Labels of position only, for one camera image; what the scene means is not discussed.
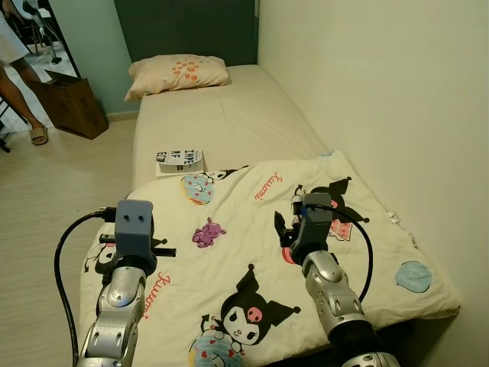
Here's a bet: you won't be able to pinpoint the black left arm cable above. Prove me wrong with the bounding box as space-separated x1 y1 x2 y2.
53 209 117 364

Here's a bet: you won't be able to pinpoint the beige slipper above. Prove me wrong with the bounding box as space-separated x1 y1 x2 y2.
30 126 50 146

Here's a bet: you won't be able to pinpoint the beige sheeted mattress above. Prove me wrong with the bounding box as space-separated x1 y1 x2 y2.
132 63 337 192

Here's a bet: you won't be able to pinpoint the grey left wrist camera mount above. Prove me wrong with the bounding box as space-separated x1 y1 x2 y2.
115 200 157 262

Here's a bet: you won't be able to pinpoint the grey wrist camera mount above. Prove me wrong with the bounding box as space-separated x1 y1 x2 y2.
115 200 157 262
293 193 334 259

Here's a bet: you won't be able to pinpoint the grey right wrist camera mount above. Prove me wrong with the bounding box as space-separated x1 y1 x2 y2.
293 193 334 259

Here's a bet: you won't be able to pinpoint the white book blue letters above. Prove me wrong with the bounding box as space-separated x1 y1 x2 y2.
155 149 206 177

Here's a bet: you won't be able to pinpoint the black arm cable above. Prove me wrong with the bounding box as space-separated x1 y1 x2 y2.
306 202 374 304
53 209 117 364

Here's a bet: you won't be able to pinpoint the teal padded headboard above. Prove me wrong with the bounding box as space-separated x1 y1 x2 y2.
115 0 258 67

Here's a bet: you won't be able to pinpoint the bare person leg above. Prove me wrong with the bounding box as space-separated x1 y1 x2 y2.
0 15 48 138

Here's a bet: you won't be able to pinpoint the black clothes rack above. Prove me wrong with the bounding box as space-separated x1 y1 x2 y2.
0 103 12 154

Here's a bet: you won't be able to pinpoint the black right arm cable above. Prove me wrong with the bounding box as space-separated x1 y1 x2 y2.
306 202 374 304

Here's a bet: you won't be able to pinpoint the pink patterned pillow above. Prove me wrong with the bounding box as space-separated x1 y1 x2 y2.
125 54 231 102

